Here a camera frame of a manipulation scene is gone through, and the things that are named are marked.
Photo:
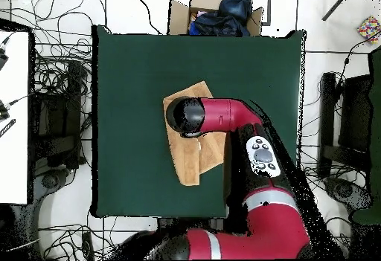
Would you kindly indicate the dark blue clothing pile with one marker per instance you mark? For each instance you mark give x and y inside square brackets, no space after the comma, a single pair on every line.
[223,20]

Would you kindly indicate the multicoloured patterned item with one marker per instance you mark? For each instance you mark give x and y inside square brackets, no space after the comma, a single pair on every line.
[369,29]

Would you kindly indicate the brown cardboard box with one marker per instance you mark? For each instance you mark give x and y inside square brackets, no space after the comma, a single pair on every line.
[178,17]

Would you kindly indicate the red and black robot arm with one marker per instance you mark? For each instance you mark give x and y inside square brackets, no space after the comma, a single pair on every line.
[226,115]

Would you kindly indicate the black device on desk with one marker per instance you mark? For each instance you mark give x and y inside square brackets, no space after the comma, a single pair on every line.
[2,58]

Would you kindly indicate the white desk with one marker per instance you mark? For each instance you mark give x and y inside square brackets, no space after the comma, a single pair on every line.
[13,124]

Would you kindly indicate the tan terry towel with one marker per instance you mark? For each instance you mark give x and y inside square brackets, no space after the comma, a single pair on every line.
[187,160]

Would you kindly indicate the black power strip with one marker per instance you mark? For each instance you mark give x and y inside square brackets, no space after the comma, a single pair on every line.
[87,246]

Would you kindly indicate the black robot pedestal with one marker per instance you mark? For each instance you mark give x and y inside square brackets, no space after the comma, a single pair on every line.
[166,222]

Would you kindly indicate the dark slanted rod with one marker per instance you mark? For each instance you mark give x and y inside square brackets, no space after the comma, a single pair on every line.
[337,4]

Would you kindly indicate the black frame stand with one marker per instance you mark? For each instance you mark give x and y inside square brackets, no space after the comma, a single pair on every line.
[56,124]
[354,112]

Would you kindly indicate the grey round stand base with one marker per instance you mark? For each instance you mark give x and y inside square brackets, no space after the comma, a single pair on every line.
[345,191]
[49,180]

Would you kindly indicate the dark green table cloth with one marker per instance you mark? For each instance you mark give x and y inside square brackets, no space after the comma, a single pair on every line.
[134,64]

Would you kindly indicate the dark rectangular frame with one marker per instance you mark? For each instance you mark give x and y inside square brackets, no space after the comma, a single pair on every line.
[269,8]

